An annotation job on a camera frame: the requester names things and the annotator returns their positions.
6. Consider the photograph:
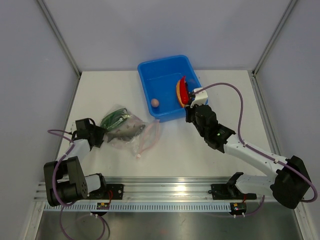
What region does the clear zip top bag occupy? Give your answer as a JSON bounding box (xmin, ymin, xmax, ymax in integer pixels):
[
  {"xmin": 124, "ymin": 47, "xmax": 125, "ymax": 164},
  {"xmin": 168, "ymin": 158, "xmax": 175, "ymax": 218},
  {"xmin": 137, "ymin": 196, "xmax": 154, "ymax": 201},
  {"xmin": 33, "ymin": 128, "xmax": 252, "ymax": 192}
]
[{"xmin": 99, "ymin": 104, "xmax": 160, "ymax": 159}]

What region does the red fake chili pepper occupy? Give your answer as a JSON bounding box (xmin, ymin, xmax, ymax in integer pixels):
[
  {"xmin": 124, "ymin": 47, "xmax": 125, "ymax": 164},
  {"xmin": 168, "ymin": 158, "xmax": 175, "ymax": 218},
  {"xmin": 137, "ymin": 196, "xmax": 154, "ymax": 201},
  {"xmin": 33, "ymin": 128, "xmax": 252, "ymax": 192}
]
[{"xmin": 179, "ymin": 76, "xmax": 189, "ymax": 105}]

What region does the fake egg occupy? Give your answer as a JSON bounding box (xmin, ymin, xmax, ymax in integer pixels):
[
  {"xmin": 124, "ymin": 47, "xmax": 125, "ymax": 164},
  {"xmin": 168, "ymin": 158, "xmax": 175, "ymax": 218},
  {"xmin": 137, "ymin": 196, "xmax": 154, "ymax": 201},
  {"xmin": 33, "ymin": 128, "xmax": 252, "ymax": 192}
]
[{"xmin": 150, "ymin": 98, "xmax": 160, "ymax": 108}]

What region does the fake steak slice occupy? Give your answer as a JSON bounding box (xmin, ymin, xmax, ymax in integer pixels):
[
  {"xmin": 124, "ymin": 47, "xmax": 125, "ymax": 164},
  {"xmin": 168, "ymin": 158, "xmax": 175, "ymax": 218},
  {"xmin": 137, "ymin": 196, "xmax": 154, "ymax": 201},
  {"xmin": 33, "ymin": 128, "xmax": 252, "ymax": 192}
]
[{"xmin": 175, "ymin": 80, "xmax": 185, "ymax": 108}]

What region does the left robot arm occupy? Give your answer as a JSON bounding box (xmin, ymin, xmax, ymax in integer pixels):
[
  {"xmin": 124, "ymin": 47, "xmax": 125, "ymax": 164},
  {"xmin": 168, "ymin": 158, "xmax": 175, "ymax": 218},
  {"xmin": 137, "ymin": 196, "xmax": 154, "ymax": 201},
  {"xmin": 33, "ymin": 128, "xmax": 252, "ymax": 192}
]
[{"xmin": 43, "ymin": 118, "xmax": 108, "ymax": 207}]

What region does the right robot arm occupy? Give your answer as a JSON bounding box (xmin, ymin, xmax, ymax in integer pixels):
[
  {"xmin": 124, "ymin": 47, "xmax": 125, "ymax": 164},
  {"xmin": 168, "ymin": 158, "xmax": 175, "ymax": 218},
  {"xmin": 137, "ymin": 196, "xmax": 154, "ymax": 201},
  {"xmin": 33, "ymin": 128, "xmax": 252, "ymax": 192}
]
[{"xmin": 184, "ymin": 104, "xmax": 314, "ymax": 209}]

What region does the fake green onion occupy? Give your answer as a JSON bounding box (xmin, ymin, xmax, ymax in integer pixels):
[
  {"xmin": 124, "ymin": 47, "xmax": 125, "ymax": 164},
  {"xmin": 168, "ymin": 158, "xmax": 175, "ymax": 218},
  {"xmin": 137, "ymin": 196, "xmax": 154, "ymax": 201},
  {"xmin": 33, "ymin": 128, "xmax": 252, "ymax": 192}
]
[{"xmin": 100, "ymin": 107, "xmax": 131, "ymax": 132}]

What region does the grey fake fish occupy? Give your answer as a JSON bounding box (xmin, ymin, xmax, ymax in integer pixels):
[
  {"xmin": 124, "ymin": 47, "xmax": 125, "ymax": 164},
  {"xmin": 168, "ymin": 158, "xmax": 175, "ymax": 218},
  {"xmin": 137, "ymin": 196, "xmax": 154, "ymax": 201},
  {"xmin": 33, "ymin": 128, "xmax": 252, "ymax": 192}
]
[{"xmin": 103, "ymin": 123, "xmax": 146, "ymax": 143}]

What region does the blue plastic bin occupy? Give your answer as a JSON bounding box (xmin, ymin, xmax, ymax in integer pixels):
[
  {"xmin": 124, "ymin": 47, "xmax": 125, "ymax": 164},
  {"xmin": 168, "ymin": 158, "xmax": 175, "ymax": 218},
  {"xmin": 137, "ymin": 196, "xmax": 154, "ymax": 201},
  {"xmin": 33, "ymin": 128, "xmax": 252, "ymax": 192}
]
[{"xmin": 137, "ymin": 55, "xmax": 202, "ymax": 123}]

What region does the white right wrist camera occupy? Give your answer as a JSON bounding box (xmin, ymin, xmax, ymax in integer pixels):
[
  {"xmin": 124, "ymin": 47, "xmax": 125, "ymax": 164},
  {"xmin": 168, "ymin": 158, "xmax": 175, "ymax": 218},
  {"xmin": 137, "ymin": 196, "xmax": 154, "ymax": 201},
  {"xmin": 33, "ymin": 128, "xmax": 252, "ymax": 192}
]
[{"xmin": 190, "ymin": 88, "xmax": 208, "ymax": 108}]

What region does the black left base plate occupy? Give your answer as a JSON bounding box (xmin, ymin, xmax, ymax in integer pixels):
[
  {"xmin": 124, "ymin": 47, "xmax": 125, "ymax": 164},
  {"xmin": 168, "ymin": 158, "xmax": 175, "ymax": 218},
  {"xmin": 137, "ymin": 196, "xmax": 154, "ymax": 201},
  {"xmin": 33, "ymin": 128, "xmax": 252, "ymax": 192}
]
[{"xmin": 87, "ymin": 183, "xmax": 124, "ymax": 200}]

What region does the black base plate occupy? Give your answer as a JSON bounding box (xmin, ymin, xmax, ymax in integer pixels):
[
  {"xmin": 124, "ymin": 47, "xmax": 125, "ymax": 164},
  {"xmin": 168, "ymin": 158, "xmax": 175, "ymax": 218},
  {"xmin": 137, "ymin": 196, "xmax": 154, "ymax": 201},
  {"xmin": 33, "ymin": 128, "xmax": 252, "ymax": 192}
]
[
  {"xmin": 87, "ymin": 183, "xmax": 124, "ymax": 200},
  {"xmin": 208, "ymin": 183, "xmax": 257, "ymax": 200}
]

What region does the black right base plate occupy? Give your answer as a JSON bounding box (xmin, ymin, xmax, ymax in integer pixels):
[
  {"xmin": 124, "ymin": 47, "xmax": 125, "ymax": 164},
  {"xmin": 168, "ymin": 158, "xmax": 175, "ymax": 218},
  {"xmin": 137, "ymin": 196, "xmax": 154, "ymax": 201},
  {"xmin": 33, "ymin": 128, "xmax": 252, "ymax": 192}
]
[{"xmin": 208, "ymin": 183, "xmax": 257, "ymax": 200}]

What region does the aluminium mounting rail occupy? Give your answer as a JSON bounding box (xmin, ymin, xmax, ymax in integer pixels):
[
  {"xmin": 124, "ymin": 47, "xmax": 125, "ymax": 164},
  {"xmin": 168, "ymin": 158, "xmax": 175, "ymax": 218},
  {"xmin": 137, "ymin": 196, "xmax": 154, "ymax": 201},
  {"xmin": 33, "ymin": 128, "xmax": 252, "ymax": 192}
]
[{"xmin": 33, "ymin": 176, "xmax": 306, "ymax": 202}]

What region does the white slotted cable duct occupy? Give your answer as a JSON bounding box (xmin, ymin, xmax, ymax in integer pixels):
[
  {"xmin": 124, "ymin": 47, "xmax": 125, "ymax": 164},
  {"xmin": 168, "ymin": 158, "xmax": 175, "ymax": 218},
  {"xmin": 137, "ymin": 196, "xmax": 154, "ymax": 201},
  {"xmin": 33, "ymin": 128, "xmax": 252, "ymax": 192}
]
[{"xmin": 63, "ymin": 202, "xmax": 231, "ymax": 213}]

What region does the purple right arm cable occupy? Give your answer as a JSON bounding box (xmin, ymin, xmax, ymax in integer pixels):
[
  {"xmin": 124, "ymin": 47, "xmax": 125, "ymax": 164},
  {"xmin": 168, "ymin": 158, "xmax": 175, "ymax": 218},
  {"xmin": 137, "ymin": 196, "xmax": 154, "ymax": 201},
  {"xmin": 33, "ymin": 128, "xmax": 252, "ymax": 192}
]
[{"xmin": 197, "ymin": 82, "xmax": 318, "ymax": 203}]

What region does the left aluminium frame post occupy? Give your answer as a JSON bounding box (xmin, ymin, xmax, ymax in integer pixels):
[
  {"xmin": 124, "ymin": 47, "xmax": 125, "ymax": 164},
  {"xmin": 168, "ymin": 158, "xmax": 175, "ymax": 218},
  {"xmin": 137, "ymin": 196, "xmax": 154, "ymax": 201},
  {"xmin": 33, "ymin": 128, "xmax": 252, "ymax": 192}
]
[{"xmin": 35, "ymin": 0, "xmax": 82, "ymax": 79}]

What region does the aluminium frame post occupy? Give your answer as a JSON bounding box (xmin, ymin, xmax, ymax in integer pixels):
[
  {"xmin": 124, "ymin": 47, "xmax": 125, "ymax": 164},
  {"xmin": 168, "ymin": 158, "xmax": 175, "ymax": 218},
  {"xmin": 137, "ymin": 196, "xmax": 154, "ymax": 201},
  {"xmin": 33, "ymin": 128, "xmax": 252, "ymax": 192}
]
[
  {"xmin": 35, "ymin": 0, "xmax": 82, "ymax": 79},
  {"xmin": 252, "ymin": 0, "xmax": 299, "ymax": 77}
]

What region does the right aluminium frame post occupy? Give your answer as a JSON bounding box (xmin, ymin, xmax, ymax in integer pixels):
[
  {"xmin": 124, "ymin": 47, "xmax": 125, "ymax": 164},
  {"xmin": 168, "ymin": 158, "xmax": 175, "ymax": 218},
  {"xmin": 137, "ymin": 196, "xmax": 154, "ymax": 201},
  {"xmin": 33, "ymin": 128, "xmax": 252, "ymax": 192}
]
[{"xmin": 252, "ymin": 0, "xmax": 299, "ymax": 77}]

